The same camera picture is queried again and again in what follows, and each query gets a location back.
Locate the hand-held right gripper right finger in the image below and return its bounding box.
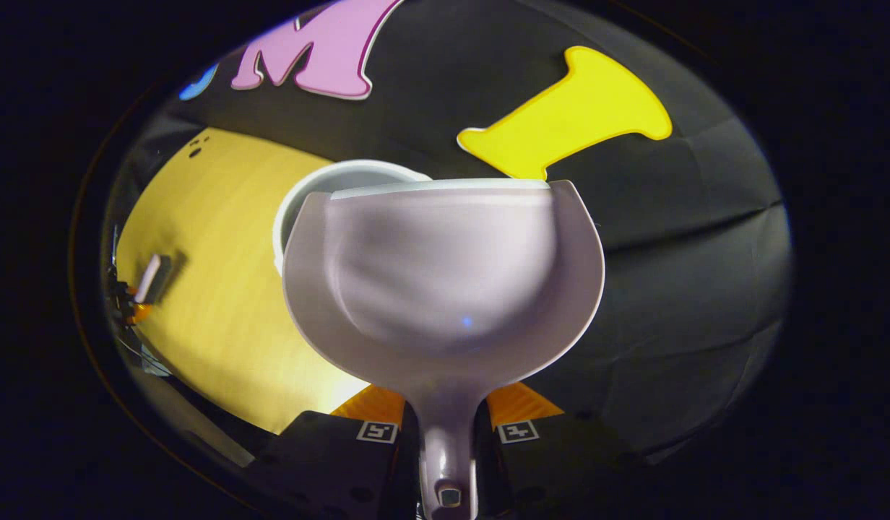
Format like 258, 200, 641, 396
477, 381, 655, 520

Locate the lavender small broom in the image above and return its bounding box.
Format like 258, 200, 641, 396
132, 253, 175, 306

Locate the black backdrop cloth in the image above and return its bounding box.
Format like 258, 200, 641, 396
102, 0, 796, 467

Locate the white ribbed garbage bin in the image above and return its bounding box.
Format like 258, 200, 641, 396
272, 159, 433, 277

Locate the lavender plastic dustpan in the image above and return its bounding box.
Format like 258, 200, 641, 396
281, 178, 606, 520

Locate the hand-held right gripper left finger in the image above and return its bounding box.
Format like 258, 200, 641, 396
246, 384, 421, 520

